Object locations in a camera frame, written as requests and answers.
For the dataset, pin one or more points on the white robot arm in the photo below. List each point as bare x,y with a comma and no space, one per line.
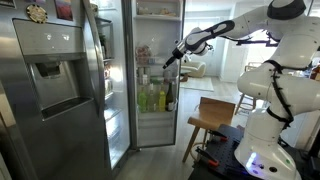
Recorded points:
298,37

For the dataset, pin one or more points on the green lime soda can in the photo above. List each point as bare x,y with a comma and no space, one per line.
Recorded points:
155,80

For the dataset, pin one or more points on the clear drink bottle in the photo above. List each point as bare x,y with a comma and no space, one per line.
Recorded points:
151,99

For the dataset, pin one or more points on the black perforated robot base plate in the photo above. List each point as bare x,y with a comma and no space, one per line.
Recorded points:
222,149

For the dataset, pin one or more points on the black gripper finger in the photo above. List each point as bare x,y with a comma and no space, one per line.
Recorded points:
169,62

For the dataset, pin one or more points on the wooden stool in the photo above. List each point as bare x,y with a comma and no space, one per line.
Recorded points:
211,113

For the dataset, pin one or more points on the red handled clamp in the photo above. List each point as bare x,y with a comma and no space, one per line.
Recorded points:
211,160

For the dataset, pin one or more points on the yellow drink bottle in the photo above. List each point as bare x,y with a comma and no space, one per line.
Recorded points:
162,100

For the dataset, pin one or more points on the open refrigerator door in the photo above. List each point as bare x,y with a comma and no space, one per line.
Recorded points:
152,29

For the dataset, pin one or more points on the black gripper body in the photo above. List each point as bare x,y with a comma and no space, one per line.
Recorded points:
180,50

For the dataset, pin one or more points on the cream armchair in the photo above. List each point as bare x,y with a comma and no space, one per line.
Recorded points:
196,68

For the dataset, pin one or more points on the red photo magnet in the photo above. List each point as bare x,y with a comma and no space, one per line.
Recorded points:
64,10

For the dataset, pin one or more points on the round fridge magnet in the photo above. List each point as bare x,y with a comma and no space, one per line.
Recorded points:
36,13

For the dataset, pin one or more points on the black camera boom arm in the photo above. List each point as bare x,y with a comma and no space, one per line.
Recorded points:
270,42

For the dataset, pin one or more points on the dark wine bottle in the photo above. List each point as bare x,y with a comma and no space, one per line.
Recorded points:
169,99

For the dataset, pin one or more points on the stainless steel refrigerator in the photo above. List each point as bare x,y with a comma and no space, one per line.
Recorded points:
64,92

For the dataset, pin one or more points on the green drink bottle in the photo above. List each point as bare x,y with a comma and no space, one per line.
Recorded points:
142,101

